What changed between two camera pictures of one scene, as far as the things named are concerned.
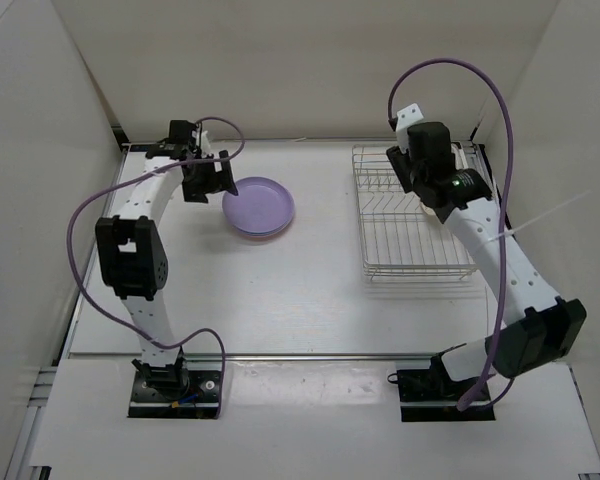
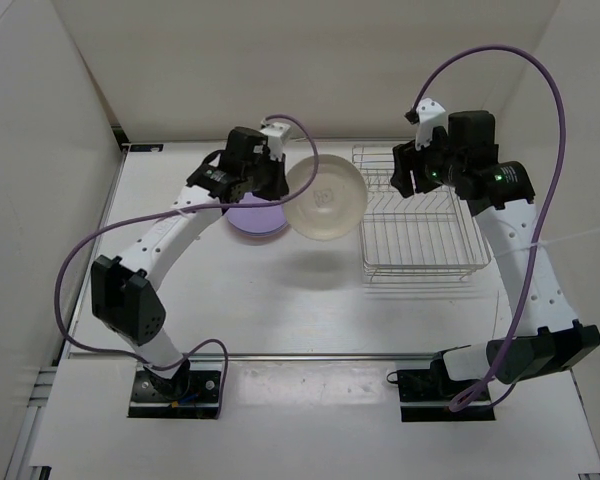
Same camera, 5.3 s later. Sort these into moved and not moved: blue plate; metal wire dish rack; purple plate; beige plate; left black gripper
Moved: beige plate; left black gripper
Not moved: purple plate; blue plate; metal wire dish rack
